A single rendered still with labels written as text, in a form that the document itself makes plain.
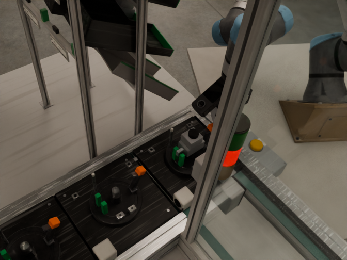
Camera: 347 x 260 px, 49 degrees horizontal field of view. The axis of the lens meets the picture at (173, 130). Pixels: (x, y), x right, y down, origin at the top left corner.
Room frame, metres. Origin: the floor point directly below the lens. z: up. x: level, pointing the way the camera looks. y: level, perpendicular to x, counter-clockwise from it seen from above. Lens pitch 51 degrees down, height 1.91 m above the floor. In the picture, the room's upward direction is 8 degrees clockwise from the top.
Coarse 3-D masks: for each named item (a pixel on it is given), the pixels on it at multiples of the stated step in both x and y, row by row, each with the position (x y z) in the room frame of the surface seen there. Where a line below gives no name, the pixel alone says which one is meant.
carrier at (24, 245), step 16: (32, 208) 0.42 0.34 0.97; (48, 208) 0.43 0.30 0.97; (16, 224) 0.37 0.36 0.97; (32, 224) 0.38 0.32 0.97; (64, 224) 0.39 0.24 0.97; (0, 240) 0.33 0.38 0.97; (16, 240) 0.32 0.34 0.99; (32, 240) 0.33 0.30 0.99; (64, 240) 0.35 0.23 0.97; (80, 240) 0.36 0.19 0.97; (0, 256) 0.28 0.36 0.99; (16, 256) 0.29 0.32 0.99; (32, 256) 0.29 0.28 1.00; (48, 256) 0.30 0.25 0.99; (64, 256) 0.31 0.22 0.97; (80, 256) 0.32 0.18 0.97
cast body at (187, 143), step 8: (192, 128) 0.67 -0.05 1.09; (184, 136) 0.64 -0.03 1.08; (192, 136) 0.64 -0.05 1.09; (200, 136) 0.65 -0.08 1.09; (184, 144) 0.64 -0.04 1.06; (192, 144) 0.62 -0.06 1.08; (200, 144) 0.65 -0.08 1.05; (176, 152) 0.62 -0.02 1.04; (184, 152) 0.62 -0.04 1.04; (192, 152) 0.63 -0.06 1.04
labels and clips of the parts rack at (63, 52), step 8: (56, 0) 0.68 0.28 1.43; (24, 8) 0.83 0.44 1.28; (32, 16) 0.80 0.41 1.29; (48, 16) 0.77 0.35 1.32; (56, 32) 0.72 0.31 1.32; (56, 40) 0.71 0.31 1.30; (56, 48) 0.72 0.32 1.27; (64, 48) 0.69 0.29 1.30; (72, 48) 0.65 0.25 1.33; (64, 56) 0.69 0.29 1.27
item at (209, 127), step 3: (210, 126) 0.70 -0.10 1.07; (204, 129) 0.69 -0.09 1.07; (207, 129) 0.70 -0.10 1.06; (210, 129) 0.70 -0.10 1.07; (204, 132) 0.69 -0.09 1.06; (207, 132) 0.68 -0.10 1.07; (210, 132) 0.69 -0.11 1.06; (204, 135) 0.70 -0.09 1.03; (207, 135) 0.69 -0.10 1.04; (204, 138) 0.69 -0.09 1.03; (207, 138) 0.69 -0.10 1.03; (204, 144) 0.68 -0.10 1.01
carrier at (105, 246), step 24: (120, 168) 0.58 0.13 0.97; (72, 192) 0.48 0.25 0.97; (96, 192) 0.48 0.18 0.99; (120, 192) 0.48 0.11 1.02; (144, 192) 0.52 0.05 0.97; (72, 216) 0.42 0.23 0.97; (96, 216) 0.42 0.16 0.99; (120, 216) 0.42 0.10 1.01; (144, 216) 0.45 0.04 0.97; (168, 216) 0.46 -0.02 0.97; (96, 240) 0.36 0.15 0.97; (120, 240) 0.37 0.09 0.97
